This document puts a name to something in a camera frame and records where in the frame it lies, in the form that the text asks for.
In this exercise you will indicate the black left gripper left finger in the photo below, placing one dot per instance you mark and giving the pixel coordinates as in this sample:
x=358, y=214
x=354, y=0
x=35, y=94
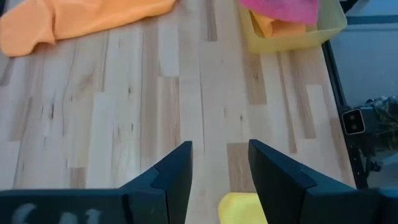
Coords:
x=93, y=208

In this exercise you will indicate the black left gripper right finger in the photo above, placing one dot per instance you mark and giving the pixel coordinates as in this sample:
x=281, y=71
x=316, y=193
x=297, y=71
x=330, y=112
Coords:
x=311, y=205

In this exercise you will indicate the yellow microfiber towel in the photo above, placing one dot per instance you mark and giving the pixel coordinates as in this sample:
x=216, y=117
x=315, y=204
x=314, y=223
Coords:
x=239, y=208

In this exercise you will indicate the orange microfiber towel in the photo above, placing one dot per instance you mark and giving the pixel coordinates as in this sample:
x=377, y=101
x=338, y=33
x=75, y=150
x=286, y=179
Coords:
x=280, y=29
x=77, y=18

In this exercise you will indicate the pink microfiber towel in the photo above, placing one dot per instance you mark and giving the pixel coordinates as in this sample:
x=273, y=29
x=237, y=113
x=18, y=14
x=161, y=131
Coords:
x=280, y=9

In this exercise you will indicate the pale yellow plastic bin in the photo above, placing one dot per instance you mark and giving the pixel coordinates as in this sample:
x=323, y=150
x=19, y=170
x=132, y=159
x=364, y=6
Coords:
x=295, y=43

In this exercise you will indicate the table edge camera box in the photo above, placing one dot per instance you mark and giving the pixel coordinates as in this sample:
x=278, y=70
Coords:
x=353, y=121

